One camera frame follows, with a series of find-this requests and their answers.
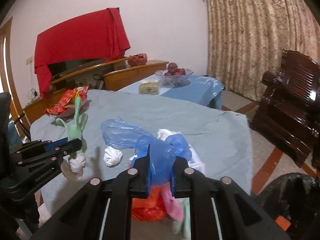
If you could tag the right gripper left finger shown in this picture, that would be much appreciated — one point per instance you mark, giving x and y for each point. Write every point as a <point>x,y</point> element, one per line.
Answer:
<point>100,209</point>

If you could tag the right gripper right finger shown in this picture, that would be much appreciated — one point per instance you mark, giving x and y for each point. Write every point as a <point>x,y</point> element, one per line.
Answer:
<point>221,209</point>

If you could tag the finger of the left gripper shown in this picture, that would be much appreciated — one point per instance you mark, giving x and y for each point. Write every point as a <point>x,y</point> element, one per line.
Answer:
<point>34,148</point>
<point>44,164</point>

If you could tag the green rubber glove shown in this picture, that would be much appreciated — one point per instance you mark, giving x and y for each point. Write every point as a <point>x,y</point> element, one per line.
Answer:
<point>76,127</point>
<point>183,228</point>

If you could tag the white tissue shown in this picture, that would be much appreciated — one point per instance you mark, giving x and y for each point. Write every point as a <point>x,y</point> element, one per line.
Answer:
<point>112,156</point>

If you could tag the red plastic bag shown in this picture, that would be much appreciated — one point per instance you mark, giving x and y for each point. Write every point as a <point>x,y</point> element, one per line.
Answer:
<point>137,60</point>
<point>151,209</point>

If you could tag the blue plastic bag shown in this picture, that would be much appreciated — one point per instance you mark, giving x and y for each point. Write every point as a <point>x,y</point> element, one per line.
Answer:
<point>121,135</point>

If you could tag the black trash bin bag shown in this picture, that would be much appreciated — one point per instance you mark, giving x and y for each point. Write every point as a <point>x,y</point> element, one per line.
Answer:
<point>294,196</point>

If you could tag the orange sponge cloth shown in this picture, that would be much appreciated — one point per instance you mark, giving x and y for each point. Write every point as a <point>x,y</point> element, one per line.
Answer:
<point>283,222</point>

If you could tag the grey-blue table cloth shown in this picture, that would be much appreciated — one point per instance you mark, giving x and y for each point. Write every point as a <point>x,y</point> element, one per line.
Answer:
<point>221,139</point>

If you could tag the light wooden tv cabinet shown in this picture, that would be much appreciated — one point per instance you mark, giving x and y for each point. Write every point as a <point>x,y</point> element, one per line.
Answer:
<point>110,75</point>

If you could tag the dark wooden armchair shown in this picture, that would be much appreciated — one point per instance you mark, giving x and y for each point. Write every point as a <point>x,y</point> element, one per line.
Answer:
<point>289,108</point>

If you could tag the tissue box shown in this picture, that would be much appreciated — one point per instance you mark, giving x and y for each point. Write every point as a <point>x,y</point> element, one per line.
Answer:
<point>149,87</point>

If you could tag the red cloth cover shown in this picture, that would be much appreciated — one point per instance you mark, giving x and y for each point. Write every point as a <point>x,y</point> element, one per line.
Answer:
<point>95,35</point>

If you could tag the blue plastic table cover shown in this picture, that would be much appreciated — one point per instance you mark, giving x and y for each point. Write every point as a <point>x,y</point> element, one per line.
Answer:
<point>205,91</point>

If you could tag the red plastic bag on cabinet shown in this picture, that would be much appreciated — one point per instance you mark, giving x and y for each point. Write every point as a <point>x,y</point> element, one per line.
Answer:
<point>137,60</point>

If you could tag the glass fruit bowl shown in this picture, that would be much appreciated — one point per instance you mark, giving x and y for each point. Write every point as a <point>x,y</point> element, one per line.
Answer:
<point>173,81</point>

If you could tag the red apples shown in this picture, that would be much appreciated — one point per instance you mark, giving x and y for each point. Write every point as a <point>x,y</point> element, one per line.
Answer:
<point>173,70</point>

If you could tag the beige patterned curtain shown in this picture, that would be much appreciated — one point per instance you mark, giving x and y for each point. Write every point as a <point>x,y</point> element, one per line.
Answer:
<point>246,38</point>

